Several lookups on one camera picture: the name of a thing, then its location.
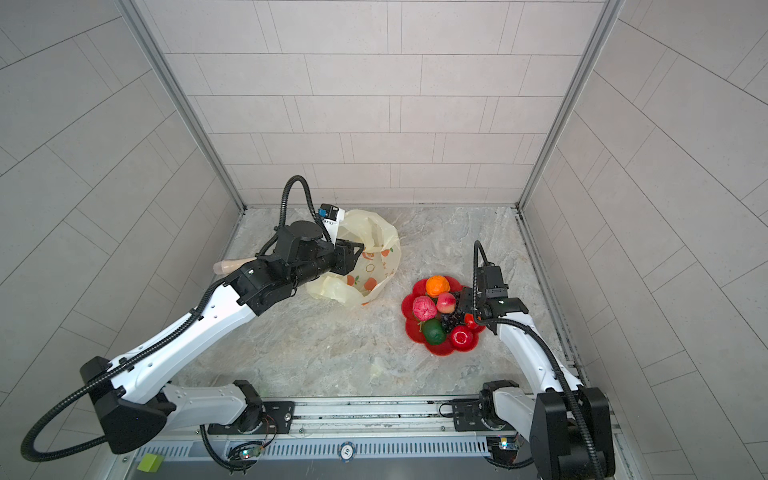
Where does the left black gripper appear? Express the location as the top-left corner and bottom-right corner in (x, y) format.
(289, 236), (368, 289)

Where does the cream plastic bag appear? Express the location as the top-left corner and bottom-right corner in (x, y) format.
(306, 209), (402, 307)

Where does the pink peach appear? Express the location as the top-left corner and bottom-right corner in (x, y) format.
(436, 292), (457, 315)

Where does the dark grape bunch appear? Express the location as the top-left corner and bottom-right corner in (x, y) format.
(441, 311), (465, 336)

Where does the orange fruit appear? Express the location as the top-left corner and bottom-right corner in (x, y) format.
(424, 275), (451, 298)

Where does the green avocado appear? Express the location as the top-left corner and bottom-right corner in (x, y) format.
(421, 318), (446, 345)

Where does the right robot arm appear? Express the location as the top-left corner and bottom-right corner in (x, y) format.
(460, 263), (616, 479)

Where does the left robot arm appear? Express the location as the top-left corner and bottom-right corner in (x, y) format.
(20, 221), (364, 463)

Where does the red flower-shaped bowl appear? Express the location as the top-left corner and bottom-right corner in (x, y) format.
(401, 276), (486, 356)

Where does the wooden rolling pin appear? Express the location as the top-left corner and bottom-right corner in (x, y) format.
(213, 257), (255, 276)

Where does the green block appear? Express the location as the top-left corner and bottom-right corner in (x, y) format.
(136, 453), (165, 473)

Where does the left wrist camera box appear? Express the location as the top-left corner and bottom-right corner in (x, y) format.
(318, 203), (345, 243)

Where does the black corrugated cable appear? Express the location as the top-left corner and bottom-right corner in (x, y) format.
(257, 175), (331, 256)

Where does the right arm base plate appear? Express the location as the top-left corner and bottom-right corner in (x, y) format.
(448, 399), (500, 432)

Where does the aluminium mounting rail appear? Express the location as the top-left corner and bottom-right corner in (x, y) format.
(116, 392), (619, 442)

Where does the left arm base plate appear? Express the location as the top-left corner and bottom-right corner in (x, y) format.
(206, 401), (296, 437)

